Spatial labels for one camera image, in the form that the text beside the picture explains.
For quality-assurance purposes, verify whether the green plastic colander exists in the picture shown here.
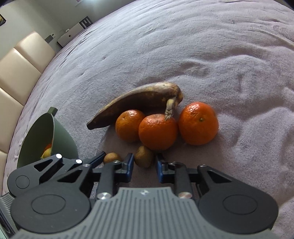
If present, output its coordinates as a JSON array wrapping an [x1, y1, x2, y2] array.
[[17, 107, 80, 169]]

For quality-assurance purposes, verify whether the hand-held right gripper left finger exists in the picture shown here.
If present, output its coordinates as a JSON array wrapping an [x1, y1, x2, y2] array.
[[52, 153, 135, 200]]

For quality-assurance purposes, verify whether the overripe brown banana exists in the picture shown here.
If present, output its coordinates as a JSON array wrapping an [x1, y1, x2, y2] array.
[[87, 81, 184, 130]]

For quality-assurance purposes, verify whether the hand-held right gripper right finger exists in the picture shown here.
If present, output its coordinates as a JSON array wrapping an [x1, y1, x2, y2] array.
[[156, 154, 239, 200]]

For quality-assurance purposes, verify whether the white nightstand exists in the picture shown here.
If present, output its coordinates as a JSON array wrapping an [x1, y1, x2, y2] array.
[[57, 24, 83, 47]]

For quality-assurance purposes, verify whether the cream padded headboard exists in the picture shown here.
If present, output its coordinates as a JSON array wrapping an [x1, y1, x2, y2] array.
[[0, 31, 57, 184]]

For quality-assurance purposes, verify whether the small brown kiwi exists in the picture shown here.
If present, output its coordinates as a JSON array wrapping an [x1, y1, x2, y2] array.
[[103, 152, 123, 165], [134, 145, 154, 168]]

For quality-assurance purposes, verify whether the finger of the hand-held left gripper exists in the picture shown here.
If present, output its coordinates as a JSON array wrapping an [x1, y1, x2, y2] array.
[[32, 151, 106, 184]]

